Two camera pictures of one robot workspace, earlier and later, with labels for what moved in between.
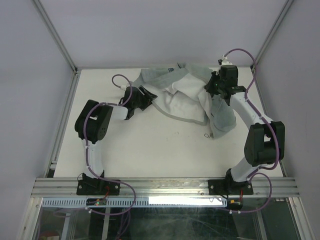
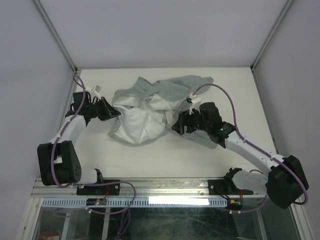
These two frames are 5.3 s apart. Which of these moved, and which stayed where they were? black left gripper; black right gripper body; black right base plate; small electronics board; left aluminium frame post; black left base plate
Moved: black left gripper; black right gripper body
Stayed: left aluminium frame post; small electronics board; black left base plate; black right base plate
